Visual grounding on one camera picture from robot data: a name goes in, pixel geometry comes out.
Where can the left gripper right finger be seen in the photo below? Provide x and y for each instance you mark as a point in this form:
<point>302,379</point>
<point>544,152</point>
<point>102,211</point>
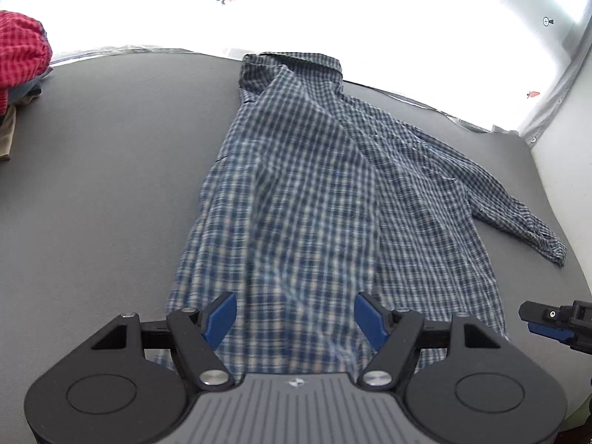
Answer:
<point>393,336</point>

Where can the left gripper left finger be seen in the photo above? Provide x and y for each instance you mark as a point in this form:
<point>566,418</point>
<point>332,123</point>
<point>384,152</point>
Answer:
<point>196,335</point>

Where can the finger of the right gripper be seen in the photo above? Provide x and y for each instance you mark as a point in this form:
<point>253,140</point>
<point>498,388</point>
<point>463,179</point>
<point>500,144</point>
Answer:
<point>547,321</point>

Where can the blue plaid shirt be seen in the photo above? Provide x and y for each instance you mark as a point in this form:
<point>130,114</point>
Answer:
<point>317,196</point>

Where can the dark clothes pile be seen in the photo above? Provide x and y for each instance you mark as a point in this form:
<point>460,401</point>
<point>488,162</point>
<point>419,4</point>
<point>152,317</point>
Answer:
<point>18,96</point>

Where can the white printed backdrop cloth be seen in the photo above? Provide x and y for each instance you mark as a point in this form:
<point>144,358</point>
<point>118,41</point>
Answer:
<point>489,62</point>

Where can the red checkered garment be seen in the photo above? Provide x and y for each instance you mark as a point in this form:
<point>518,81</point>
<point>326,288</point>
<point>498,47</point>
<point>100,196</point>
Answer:
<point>25,52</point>

